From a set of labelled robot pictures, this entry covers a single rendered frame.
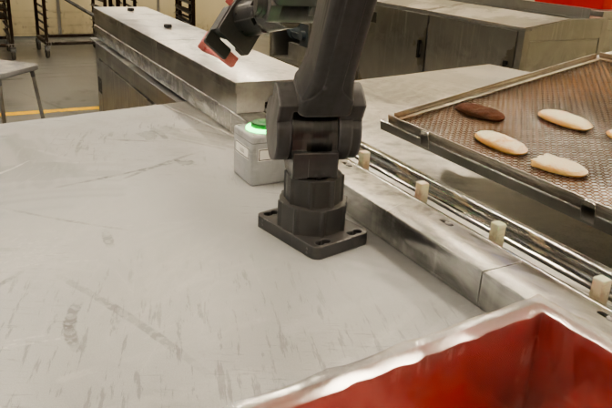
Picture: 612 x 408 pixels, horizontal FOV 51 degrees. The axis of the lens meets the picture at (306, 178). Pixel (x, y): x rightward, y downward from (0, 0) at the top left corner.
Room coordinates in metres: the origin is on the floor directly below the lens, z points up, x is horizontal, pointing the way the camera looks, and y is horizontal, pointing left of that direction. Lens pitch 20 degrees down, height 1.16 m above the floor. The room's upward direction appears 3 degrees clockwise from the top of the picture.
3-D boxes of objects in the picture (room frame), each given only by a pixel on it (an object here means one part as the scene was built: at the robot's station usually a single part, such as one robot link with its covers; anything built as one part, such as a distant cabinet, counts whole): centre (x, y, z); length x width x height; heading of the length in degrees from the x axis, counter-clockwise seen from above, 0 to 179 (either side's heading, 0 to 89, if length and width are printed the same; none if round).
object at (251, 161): (0.93, 0.06, 0.84); 0.08 x 0.08 x 0.11; 29
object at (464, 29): (4.95, -0.86, 0.51); 3.00 x 1.26 x 1.03; 29
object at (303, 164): (0.75, 0.00, 0.94); 0.09 x 0.05 x 0.10; 14
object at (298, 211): (0.73, -0.01, 0.86); 0.12 x 0.09 x 0.08; 40
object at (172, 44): (1.72, 0.36, 0.89); 1.25 x 0.18 x 0.09; 29
